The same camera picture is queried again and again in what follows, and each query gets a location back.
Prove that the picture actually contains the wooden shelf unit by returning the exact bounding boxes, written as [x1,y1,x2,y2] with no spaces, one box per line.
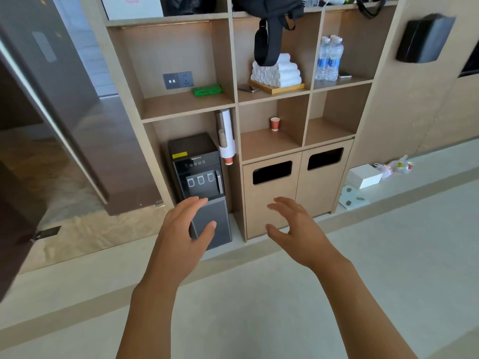
[80,0,406,243]

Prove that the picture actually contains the green packet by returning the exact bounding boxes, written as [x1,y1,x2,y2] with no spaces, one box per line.
[192,84,223,97]

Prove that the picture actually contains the clear water bottle blue label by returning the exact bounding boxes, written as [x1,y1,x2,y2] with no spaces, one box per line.
[326,36,344,82]
[315,36,332,81]

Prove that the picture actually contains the black cable loop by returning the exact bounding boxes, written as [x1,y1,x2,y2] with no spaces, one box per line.
[352,0,387,20]

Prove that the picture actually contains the person's left hand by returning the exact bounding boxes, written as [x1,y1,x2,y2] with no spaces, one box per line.
[149,196,218,293]

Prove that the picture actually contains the metal floor door hinge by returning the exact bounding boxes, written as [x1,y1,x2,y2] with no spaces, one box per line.
[31,226,62,242]

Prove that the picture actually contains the grey wall socket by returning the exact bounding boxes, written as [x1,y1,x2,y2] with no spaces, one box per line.
[162,71,195,90]

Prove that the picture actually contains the black water dispenser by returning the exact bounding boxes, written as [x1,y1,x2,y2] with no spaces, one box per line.
[167,132,233,251]

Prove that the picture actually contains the wooden cabinet door with opening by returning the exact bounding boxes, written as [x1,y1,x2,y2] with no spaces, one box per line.
[295,139,355,218]
[242,152,303,240]

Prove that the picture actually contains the stack of white rolled towels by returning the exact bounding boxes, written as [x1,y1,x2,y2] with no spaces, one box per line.
[250,53,302,89]

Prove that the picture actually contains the white cup dispenser tube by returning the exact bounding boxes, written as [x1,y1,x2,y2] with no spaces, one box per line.
[214,109,236,159]

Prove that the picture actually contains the wooden tray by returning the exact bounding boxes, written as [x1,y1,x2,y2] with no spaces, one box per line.
[248,80,305,96]

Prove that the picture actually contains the clear plastic bag green contents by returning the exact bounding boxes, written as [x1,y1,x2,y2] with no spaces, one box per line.
[388,155,409,175]

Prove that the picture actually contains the glass door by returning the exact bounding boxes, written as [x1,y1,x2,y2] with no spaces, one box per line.
[0,41,110,303]

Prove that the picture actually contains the person's right forearm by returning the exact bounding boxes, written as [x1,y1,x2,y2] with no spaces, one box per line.
[310,258,418,359]

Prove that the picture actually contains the white floor scale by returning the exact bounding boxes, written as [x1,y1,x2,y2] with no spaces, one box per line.
[338,184,370,211]

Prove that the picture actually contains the plain white box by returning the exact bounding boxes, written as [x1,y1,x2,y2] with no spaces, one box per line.
[346,164,383,190]

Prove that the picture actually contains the person's left forearm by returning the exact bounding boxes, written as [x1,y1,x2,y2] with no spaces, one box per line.
[116,282,185,359]

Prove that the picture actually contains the black bag with strap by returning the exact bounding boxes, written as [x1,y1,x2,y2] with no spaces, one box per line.
[232,0,305,67]

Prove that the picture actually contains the black cloth bundle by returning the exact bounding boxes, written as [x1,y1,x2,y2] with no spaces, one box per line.
[160,0,218,17]

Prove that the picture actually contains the person's right hand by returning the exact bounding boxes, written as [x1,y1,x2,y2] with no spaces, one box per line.
[266,197,355,272]

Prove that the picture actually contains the black wall paper dispenser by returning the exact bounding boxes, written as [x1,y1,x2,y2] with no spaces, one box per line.
[395,13,457,64]

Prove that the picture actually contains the white box with pink mark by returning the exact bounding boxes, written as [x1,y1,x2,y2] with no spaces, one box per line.
[100,0,164,21]

